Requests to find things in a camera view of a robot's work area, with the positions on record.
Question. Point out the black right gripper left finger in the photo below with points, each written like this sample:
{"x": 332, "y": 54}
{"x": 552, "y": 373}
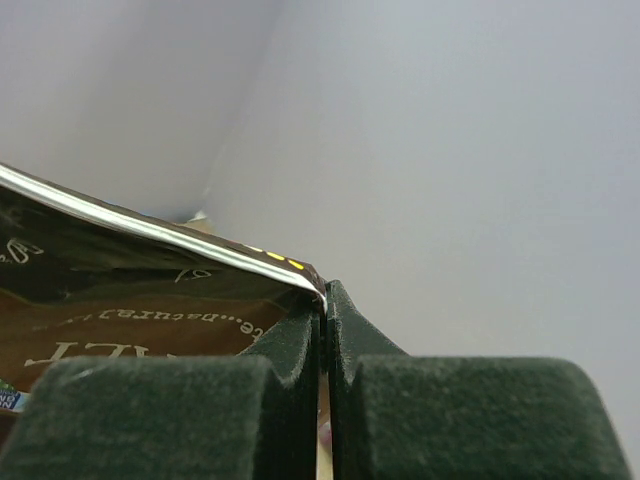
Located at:
{"x": 251, "y": 416}

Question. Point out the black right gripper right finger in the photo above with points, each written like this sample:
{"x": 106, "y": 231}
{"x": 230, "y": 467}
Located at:
{"x": 398, "y": 416}

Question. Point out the brown sea salt chips bag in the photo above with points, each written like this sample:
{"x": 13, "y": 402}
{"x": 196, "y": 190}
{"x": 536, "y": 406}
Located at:
{"x": 81, "y": 277}

